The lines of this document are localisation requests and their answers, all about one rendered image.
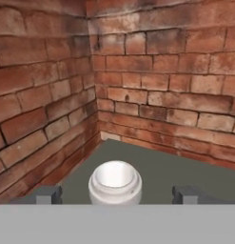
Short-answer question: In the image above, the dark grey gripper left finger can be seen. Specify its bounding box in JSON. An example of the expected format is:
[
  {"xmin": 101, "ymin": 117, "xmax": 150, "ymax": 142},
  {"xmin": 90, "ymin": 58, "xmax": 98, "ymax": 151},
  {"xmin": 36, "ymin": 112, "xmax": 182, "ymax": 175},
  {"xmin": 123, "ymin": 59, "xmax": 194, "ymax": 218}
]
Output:
[{"xmin": 10, "ymin": 185, "xmax": 64, "ymax": 205}]

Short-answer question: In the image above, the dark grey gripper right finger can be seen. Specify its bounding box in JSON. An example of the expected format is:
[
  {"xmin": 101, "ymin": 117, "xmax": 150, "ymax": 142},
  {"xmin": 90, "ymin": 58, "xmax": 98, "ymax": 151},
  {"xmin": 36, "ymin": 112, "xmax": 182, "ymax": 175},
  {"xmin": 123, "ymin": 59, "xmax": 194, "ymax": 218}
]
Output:
[{"xmin": 171, "ymin": 185, "xmax": 225, "ymax": 205}]

